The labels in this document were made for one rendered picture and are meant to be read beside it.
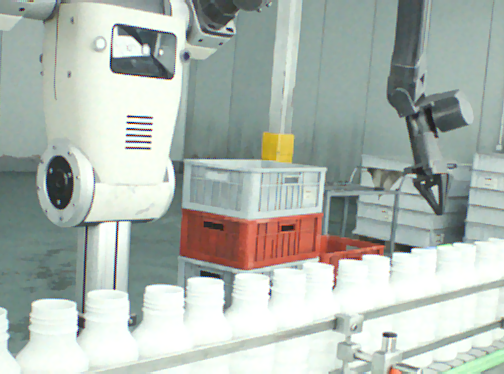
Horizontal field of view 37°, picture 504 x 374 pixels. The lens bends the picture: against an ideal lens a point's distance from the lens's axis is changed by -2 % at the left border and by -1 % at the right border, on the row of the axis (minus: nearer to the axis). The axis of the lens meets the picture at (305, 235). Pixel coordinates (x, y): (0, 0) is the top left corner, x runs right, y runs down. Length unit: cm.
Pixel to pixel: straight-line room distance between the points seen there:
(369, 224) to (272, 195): 522
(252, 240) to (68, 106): 206
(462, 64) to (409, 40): 1109
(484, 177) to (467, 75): 490
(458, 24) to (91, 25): 1146
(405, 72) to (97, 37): 55
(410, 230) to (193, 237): 499
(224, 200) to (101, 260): 198
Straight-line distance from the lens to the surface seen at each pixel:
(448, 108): 147
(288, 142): 1121
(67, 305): 67
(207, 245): 348
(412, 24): 143
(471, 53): 1247
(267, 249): 347
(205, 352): 74
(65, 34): 140
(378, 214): 852
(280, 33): 1129
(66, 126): 141
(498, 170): 767
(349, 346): 88
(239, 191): 334
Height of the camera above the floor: 133
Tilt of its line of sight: 9 degrees down
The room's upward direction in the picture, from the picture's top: 5 degrees clockwise
